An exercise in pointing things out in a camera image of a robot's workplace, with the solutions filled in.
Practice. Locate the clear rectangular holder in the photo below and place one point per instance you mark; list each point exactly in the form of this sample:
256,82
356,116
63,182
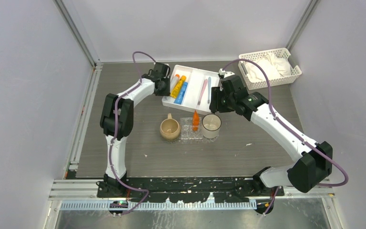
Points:
187,134

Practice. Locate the tan ceramic mug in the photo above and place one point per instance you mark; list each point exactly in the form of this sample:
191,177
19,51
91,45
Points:
170,129

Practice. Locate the orange toothpaste tube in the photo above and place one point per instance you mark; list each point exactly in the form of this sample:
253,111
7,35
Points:
195,121

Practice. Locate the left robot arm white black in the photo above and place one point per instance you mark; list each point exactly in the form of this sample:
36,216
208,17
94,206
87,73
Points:
117,123

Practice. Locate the white cloth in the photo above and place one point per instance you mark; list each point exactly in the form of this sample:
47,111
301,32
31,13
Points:
273,66

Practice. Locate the white perforated basket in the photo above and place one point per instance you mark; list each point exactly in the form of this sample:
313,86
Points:
258,84

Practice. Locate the white ribbed mug black rim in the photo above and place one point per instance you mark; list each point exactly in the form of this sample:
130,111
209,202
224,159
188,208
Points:
211,125

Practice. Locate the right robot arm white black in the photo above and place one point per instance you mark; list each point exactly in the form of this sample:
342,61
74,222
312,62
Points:
311,159

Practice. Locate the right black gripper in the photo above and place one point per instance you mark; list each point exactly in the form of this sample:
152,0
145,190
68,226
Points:
217,92

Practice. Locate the yellow toothpaste tube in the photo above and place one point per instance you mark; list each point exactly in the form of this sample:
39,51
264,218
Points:
177,87

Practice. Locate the white plastic bin tray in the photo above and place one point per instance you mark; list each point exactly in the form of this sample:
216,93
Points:
194,78

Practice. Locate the blue toothpaste tube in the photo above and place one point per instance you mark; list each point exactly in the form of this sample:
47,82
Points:
180,96

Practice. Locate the pink toothbrush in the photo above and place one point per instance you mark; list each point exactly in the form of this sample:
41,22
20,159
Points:
205,83

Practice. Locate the white toothpaste tube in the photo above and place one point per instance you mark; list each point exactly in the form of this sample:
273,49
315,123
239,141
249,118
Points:
174,80

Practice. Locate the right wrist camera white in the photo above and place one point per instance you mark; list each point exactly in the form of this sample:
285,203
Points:
224,74

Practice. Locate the clear oval glass tray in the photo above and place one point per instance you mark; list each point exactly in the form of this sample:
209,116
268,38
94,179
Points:
204,140

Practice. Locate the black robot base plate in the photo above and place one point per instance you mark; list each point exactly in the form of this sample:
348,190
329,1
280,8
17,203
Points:
186,190

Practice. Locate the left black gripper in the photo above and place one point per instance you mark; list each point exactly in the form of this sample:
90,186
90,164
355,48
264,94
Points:
167,92

